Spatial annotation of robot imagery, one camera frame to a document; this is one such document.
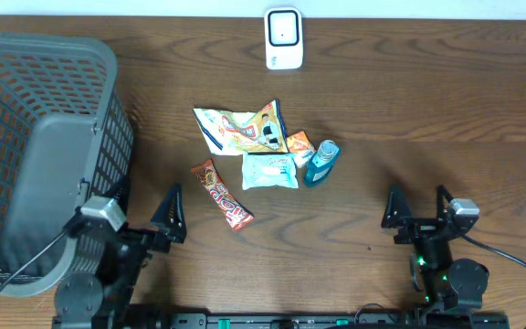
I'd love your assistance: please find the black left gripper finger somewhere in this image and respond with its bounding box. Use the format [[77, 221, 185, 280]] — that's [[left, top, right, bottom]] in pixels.
[[151, 183, 187, 243], [105, 175, 131, 213]]

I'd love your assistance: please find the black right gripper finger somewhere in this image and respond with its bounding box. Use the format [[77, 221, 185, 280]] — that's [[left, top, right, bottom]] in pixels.
[[437, 185, 454, 218], [381, 185, 413, 228]]

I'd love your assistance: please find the red brown candy bar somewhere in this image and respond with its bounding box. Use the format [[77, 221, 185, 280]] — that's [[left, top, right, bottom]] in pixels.
[[191, 159, 255, 231]]

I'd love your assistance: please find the blue mouthwash bottle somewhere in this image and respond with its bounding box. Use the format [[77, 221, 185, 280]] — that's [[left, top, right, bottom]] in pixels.
[[303, 140, 341, 187]]

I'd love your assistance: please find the yellow red snack bag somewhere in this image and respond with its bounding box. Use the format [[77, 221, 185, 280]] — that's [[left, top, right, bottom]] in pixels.
[[194, 100, 289, 156]]

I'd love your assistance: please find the light blue wet wipes pack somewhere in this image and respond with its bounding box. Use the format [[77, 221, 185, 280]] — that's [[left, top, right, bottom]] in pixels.
[[242, 153, 299, 190]]

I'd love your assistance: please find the orange white small box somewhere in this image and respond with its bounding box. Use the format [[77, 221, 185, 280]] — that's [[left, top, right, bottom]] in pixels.
[[287, 131, 316, 168]]

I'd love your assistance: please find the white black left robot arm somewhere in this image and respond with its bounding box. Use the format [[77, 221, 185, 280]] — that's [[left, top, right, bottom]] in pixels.
[[52, 176, 187, 328]]

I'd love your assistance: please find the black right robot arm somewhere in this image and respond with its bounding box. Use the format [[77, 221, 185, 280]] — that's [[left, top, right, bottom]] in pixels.
[[381, 185, 489, 313]]

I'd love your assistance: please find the white barcode scanner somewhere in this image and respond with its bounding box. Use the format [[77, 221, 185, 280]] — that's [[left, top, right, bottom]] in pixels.
[[264, 7, 303, 70]]

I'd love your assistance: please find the grey plastic shopping basket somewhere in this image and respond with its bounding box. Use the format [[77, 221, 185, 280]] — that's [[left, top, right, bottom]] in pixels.
[[0, 32, 133, 297]]

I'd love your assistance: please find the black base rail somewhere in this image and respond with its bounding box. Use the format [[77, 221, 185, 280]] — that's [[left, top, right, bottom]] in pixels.
[[124, 312, 510, 329]]

